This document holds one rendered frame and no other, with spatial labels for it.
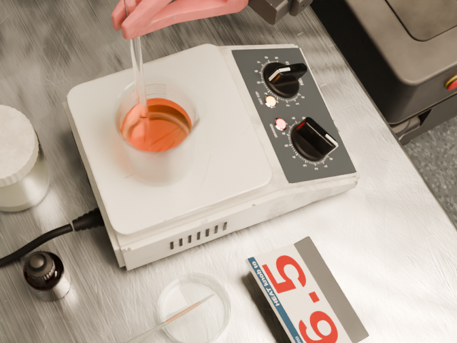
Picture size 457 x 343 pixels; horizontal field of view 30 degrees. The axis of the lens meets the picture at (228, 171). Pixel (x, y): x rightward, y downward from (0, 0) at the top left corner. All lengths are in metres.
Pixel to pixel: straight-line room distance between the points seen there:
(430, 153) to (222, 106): 0.98
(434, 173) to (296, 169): 0.93
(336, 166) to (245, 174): 0.09
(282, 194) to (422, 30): 0.65
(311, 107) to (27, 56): 0.24
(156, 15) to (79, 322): 0.29
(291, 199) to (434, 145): 0.95
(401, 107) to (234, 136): 0.68
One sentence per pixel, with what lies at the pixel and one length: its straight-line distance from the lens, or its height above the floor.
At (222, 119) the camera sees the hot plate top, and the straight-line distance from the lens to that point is 0.61.
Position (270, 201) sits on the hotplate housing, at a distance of 0.62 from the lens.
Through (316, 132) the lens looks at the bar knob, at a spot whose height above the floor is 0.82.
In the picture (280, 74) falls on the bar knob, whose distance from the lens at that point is 0.65.
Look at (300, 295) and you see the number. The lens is 0.65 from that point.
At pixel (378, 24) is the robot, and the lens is 1.23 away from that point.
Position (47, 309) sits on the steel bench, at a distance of 0.67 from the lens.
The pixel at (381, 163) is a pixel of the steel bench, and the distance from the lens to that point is 0.71.
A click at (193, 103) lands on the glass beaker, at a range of 0.55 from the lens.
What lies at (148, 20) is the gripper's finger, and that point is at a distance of 0.45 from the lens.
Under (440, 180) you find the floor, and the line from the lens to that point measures 1.55.
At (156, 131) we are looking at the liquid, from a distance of 0.56.
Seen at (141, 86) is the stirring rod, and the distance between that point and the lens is 0.52.
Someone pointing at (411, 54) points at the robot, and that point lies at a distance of 1.22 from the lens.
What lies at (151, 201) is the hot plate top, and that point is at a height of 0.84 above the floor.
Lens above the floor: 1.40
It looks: 70 degrees down
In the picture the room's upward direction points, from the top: 8 degrees clockwise
